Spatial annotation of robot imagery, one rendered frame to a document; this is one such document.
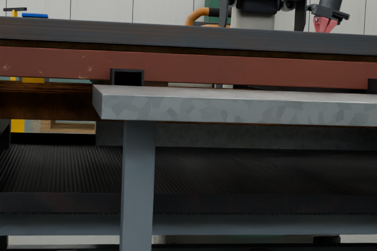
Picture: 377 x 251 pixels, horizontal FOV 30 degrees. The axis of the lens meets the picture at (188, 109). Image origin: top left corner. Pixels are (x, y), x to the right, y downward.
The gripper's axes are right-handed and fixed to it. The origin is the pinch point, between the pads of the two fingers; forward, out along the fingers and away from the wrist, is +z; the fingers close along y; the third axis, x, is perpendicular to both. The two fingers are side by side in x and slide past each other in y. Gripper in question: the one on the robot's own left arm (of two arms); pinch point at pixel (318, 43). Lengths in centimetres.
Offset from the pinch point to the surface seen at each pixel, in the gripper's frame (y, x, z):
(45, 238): -50, 128, 98
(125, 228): -48, -83, 43
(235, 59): -35, -62, 15
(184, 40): -44, -63, 14
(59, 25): -64, -63, 18
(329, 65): -19, -62, 11
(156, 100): -50, -95, 25
